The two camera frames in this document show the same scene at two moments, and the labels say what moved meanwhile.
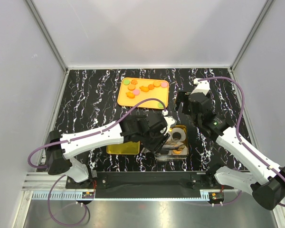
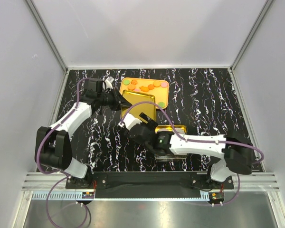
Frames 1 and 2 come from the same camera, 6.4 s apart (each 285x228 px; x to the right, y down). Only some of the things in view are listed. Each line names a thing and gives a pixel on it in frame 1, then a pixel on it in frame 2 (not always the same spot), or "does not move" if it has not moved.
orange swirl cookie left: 134,82 does not move
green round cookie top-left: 126,82 does not move
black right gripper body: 183,97 to 150,126
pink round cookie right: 164,84 does not move
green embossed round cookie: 160,105 does not move
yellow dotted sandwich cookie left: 131,87 does not move
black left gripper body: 154,141 to 108,99
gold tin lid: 128,147 to 140,103
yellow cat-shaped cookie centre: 144,89 does not move
